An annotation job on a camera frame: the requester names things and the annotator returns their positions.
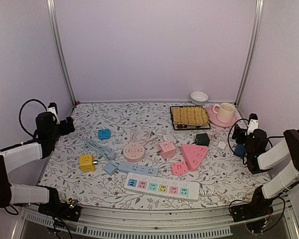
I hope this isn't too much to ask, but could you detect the blue cube socket adapter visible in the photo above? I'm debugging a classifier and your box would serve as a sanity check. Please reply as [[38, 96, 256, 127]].
[[234, 144, 245, 158]]

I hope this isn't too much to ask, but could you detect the small white charger plug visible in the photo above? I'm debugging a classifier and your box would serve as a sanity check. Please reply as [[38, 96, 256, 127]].
[[217, 141, 227, 150]]

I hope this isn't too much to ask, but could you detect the light blue cube socket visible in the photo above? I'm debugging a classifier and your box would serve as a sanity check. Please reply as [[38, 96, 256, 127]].
[[98, 129, 111, 140]]

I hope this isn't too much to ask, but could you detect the dark green cube adapter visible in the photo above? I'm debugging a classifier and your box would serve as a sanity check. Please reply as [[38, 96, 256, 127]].
[[194, 133, 210, 146]]

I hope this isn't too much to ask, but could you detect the yellow cube socket adapter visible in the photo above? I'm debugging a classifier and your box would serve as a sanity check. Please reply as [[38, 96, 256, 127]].
[[79, 154, 97, 172]]

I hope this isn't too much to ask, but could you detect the pink triangular power strip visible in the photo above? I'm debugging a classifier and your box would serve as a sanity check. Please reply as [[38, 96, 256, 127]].
[[181, 144, 209, 171]]

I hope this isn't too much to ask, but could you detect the small pink adapter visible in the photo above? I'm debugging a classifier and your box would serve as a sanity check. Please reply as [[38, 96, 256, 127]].
[[171, 161, 188, 176]]

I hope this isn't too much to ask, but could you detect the light blue power strip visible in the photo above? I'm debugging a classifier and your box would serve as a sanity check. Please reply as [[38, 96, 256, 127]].
[[118, 162, 158, 177]]

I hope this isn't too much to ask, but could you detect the round pink power socket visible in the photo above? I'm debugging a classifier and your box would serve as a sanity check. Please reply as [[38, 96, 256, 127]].
[[123, 142, 145, 163]]

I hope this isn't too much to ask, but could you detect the white cube plug adapter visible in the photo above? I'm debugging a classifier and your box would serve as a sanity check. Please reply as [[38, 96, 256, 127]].
[[163, 135, 171, 141]]

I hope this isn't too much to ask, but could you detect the pink cube socket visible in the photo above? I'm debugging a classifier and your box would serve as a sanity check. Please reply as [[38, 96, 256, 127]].
[[159, 141, 176, 159]]

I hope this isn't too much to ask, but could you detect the white multicolour power strip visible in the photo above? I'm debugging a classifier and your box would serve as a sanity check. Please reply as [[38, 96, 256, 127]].
[[124, 173, 200, 202]]

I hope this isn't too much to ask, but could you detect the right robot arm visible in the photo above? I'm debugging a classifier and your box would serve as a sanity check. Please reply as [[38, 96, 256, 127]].
[[227, 114, 299, 222]]

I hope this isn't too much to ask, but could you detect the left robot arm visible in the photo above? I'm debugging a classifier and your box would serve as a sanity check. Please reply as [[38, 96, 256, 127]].
[[0, 102, 75, 216]]

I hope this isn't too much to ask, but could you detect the cream mug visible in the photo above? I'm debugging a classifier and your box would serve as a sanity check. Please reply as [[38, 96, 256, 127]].
[[212, 103, 235, 123]]

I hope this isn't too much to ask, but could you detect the pink saucer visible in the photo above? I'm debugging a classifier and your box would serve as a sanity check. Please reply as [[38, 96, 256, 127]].
[[207, 107, 237, 128]]

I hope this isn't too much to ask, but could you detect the woven bamboo tray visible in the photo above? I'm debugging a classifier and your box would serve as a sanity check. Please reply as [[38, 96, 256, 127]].
[[171, 106, 210, 126]]

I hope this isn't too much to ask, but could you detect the white bowl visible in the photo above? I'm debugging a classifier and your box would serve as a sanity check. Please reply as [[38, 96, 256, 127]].
[[190, 91, 209, 106]]

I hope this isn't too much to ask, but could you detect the white power strip cable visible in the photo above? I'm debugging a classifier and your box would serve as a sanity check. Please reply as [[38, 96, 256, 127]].
[[199, 188, 227, 207]]

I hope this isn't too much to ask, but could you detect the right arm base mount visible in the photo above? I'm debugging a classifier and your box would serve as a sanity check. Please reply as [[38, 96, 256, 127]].
[[228, 200, 274, 234]]

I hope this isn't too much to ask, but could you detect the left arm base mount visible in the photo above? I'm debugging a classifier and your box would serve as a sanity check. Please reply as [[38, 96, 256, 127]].
[[38, 198, 82, 222]]

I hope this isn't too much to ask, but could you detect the left aluminium frame post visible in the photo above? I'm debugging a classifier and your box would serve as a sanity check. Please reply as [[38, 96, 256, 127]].
[[46, 0, 76, 106]]

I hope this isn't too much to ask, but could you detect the aluminium frame post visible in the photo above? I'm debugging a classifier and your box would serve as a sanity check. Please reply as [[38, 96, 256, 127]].
[[46, 0, 76, 106], [235, 0, 264, 107]]

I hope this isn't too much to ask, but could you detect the right aluminium frame post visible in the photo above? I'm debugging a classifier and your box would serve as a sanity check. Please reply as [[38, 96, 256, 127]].
[[235, 0, 264, 107]]

